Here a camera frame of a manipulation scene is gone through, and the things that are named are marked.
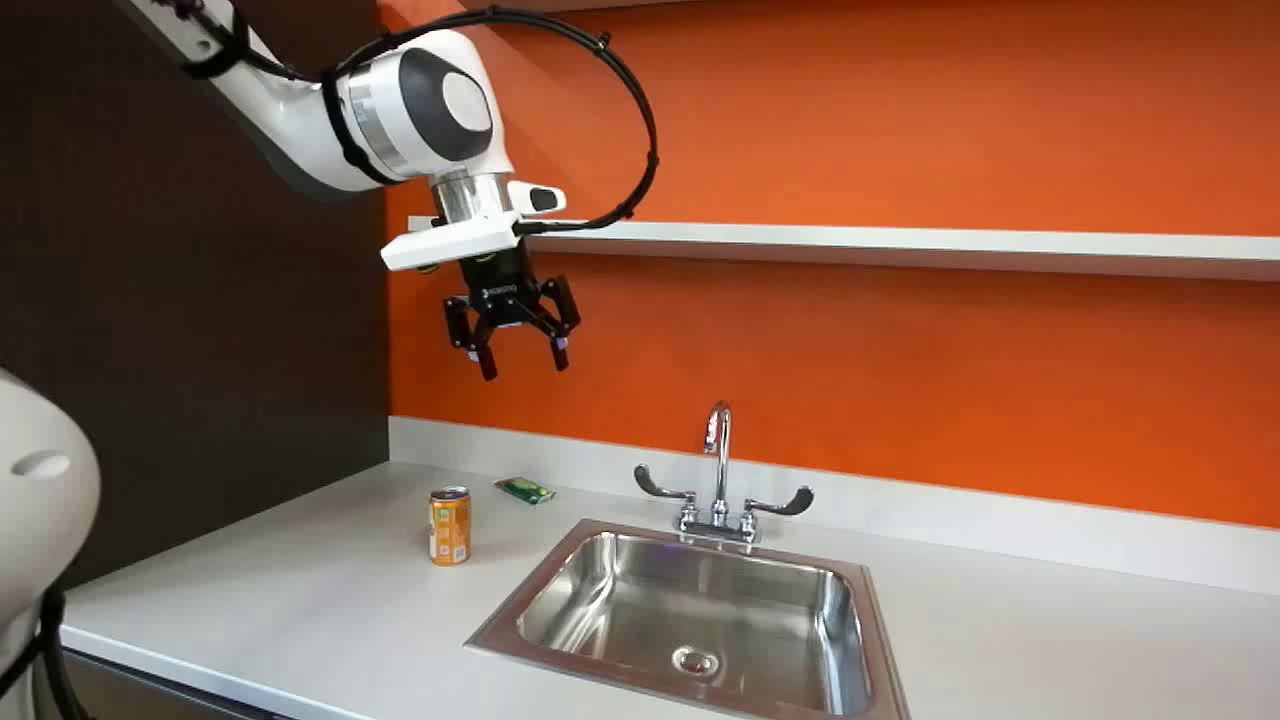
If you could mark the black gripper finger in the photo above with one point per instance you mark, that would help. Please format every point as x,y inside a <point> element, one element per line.
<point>466,323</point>
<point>560,313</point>

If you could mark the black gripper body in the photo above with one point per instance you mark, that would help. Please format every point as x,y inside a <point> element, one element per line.
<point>501,285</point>

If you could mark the orange soda can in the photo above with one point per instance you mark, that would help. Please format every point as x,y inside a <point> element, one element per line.
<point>449,530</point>

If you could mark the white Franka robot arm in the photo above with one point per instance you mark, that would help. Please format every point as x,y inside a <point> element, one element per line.
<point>403,122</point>

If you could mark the small green packet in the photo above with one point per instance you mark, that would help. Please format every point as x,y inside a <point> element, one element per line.
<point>527,491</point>

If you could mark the stainless steel sink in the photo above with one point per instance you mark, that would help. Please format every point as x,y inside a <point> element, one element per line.
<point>695,605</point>

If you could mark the white counter backsplash strip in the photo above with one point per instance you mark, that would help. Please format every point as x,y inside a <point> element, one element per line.
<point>1002,515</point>

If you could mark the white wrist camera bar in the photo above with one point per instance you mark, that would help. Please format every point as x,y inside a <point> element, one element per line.
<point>440,246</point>

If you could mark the high wall shelf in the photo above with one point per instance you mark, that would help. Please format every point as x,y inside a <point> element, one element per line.
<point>644,3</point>

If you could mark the long white wall shelf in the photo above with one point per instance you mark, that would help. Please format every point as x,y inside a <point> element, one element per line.
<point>935,246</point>

